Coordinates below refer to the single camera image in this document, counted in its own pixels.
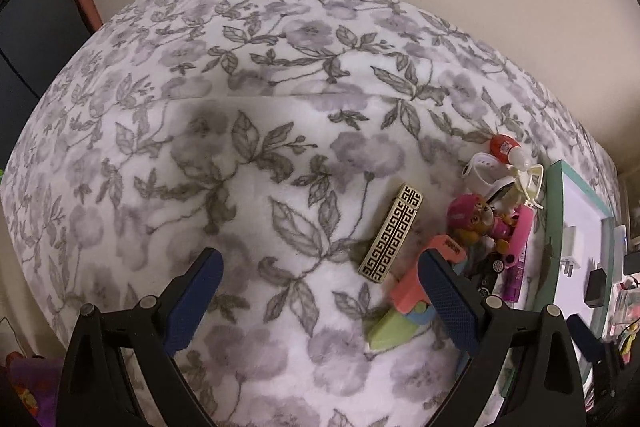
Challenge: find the black toy car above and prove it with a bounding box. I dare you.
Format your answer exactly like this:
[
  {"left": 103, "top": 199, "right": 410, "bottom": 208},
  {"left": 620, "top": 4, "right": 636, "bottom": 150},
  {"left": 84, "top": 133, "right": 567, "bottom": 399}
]
[{"left": 470, "top": 251, "right": 506, "bottom": 298}]

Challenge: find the coral blue green folding toy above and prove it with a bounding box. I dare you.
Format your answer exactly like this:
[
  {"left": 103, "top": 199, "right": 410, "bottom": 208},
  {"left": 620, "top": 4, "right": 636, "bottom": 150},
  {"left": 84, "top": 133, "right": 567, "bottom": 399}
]
[{"left": 367, "top": 234, "right": 468, "bottom": 351}]

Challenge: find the purple rectangular tube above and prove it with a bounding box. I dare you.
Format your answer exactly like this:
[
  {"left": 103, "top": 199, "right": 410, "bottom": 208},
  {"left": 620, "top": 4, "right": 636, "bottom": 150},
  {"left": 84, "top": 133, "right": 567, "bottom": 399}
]
[{"left": 502, "top": 247, "right": 527, "bottom": 303}]

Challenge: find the pink small watch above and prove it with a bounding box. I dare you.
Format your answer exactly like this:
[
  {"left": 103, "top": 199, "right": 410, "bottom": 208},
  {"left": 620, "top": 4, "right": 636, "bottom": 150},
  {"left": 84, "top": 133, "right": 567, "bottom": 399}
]
[{"left": 502, "top": 205, "right": 535, "bottom": 268}]

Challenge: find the gold greek-key lighter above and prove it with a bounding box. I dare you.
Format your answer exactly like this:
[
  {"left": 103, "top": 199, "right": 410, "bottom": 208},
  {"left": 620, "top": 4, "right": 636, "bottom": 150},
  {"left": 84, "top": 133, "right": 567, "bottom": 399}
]
[{"left": 358, "top": 184, "right": 423, "bottom": 284}]

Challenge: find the cream plastic clip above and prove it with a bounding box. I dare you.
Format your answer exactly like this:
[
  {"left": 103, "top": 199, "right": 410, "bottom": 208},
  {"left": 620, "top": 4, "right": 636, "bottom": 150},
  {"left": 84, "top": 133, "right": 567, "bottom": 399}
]
[{"left": 508, "top": 165, "right": 544, "bottom": 210}]

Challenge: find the red white small bottle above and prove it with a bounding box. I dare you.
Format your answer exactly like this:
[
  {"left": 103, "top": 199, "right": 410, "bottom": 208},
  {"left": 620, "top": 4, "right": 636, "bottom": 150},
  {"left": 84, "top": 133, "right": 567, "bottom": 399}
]
[{"left": 489, "top": 134, "right": 521, "bottom": 164}]

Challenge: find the teal-rimmed white tray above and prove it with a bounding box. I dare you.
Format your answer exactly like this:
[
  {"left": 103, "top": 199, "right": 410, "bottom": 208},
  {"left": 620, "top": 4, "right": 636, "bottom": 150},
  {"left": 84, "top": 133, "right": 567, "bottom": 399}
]
[{"left": 533, "top": 160, "right": 615, "bottom": 336}]

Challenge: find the white power adapter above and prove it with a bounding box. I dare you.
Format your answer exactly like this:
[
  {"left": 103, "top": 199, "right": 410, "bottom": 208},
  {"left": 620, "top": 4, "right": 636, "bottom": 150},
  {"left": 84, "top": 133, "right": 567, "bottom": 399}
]
[{"left": 560, "top": 225, "right": 584, "bottom": 277}]

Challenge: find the black power adapter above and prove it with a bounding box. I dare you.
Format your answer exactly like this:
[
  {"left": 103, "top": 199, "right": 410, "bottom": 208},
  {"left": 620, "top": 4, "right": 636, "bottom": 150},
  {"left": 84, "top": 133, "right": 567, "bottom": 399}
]
[{"left": 584, "top": 268, "right": 606, "bottom": 309}]

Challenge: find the floral purple blanket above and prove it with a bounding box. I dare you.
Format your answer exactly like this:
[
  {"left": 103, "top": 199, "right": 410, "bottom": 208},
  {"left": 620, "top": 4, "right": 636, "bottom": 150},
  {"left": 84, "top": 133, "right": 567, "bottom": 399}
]
[{"left": 1, "top": 0, "right": 620, "bottom": 426}]

